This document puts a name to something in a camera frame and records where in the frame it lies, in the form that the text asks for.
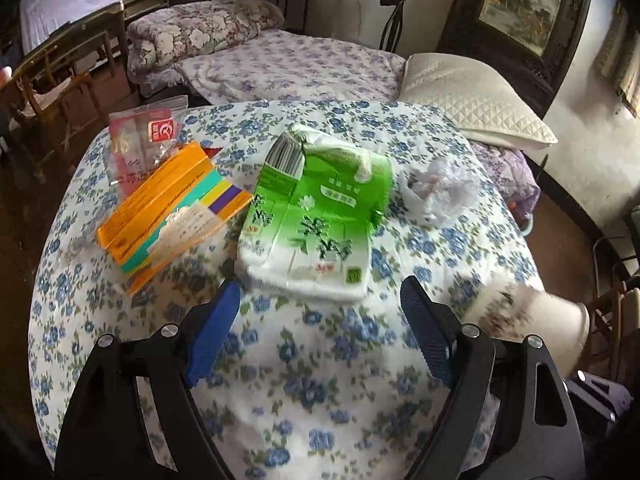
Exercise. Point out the metal coat rack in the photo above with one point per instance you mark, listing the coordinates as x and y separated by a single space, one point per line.
392 30

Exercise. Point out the light blue basin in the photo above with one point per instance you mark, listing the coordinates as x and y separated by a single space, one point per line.
527 222

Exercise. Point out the printed white paper cup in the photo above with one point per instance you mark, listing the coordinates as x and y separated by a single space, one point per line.
540 325

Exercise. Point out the green tissue pack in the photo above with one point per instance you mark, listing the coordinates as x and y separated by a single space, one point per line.
310 220

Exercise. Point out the rolled floral quilt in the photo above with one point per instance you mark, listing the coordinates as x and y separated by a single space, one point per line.
200 35

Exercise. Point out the purple folded blanket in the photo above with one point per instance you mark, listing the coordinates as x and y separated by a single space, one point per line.
505 170

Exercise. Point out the pink plastic packet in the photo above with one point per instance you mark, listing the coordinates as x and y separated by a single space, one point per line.
140 145

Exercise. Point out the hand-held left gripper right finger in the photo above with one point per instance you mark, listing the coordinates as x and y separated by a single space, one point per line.
430 330

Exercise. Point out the orange striped box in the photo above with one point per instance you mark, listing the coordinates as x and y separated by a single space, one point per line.
165 210

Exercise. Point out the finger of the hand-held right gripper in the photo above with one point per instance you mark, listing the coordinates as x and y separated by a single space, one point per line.
595 395

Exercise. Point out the light wooden armchair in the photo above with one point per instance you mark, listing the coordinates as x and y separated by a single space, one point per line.
55 85

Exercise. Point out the crumpled white plastic bag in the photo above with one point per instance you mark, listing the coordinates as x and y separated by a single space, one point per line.
440 190

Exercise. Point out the brown wooden chair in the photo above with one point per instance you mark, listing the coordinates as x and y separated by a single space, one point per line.
609 322

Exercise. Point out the blue floral bedsheet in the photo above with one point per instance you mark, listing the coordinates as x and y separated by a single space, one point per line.
320 400

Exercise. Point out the purple floral bed sheet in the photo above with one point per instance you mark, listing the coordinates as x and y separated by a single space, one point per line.
300 65

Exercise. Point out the wooden desk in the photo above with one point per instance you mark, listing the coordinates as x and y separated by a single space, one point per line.
115 15

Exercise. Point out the white quilted pillow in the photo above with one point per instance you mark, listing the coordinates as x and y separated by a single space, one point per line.
465 95

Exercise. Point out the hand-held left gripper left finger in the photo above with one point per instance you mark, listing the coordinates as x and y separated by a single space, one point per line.
215 330

